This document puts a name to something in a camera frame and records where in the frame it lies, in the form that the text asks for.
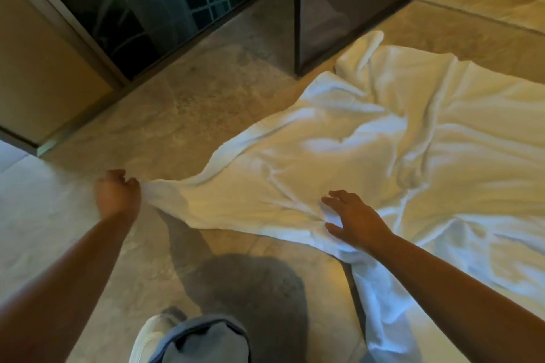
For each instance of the person's right forearm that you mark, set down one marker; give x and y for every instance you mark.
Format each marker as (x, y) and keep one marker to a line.
(460, 299)

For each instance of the beige door panel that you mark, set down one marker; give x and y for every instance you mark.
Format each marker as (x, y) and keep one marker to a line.
(38, 77)

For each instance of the white towel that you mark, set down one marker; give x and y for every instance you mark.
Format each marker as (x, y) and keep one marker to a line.
(362, 154)

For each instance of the person's left hand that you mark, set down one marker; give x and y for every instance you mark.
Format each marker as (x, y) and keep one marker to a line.
(117, 197)

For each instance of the white sneaker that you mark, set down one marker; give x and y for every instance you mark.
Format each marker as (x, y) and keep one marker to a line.
(147, 337)

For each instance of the dark glass door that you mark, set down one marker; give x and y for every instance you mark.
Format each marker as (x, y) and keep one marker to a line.
(353, 1)

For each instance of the patterned dark glass panel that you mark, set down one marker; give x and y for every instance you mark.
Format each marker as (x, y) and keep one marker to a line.
(149, 5)

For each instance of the person's right hand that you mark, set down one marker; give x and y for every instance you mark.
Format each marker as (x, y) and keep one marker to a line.
(359, 224)

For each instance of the person's left forearm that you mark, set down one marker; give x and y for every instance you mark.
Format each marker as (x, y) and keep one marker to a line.
(55, 290)

